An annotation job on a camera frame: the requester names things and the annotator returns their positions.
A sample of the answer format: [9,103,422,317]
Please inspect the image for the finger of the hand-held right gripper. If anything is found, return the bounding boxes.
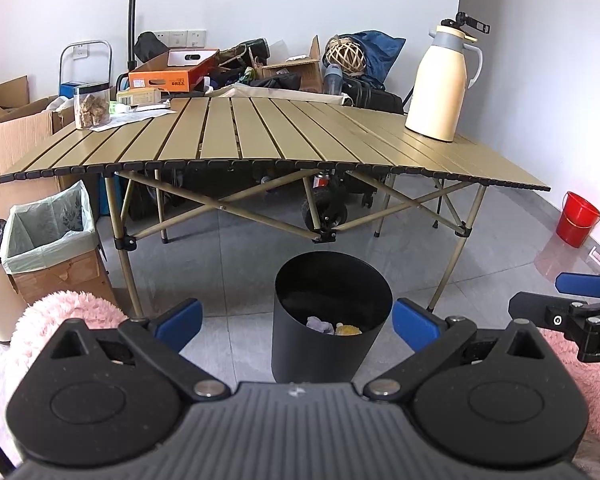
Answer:
[554,271,600,299]
[508,291,589,332]

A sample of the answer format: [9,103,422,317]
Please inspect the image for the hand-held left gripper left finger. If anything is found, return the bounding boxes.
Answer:
[50,298,233,403]

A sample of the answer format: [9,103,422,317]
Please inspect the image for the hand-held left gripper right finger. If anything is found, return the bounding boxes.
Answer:
[362,298,551,402]

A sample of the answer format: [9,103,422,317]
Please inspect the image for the black round trash bin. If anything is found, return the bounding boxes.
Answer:
[271,252,394,384]

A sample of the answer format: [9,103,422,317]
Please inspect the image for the person's right pink fluffy leg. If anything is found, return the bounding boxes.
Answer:
[544,327,600,454]

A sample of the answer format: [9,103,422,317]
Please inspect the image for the red bucket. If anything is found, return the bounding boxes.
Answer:
[554,190,600,249]

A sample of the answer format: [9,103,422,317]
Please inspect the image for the cardboard box with green liner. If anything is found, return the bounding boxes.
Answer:
[0,179,116,306]

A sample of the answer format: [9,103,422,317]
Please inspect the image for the printed paper sheet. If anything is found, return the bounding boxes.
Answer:
[89,104,179,134]

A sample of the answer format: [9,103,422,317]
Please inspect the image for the olive slatted folding table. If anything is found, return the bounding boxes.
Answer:
[0,94,551,319]

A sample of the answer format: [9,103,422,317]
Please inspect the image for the pale yellow paper box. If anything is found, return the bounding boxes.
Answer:
[115,87,162,107]

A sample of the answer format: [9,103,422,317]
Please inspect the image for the clear snack jar black lid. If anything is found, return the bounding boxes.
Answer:
[73,82,112,130]

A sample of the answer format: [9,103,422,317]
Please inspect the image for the yellow thermos jug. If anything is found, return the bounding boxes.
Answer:
[404,23,483,143]

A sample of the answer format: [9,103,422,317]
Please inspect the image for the orange cardboard tray box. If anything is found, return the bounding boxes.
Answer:
[128,49,220,94]

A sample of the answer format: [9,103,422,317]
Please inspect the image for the large open cardboard box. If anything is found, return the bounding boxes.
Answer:
[0,75,77,222]

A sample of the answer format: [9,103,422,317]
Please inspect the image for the black soft bag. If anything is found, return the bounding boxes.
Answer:
[254,73,302,92]

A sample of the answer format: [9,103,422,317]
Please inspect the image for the grey blue water bottle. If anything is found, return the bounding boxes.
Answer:
[322,63,344,96]

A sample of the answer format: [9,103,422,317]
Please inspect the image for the brown open cardboard box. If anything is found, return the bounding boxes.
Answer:
[262,34,326,94]

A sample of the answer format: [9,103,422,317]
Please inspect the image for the black pouch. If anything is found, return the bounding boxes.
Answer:
[133,31,170,64]

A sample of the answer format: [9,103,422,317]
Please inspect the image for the dark blue fabric bag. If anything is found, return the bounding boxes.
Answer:
[352,29,406,92]

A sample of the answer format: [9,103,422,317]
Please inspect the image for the woven rattan ball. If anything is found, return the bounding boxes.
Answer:
[325,39,367,77]

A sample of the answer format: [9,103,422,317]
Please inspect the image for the silver metal trolley frame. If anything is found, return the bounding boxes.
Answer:
[58,39,114,99]

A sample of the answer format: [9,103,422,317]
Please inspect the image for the black wagon pull handle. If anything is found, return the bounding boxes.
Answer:
[124,0,145,74]

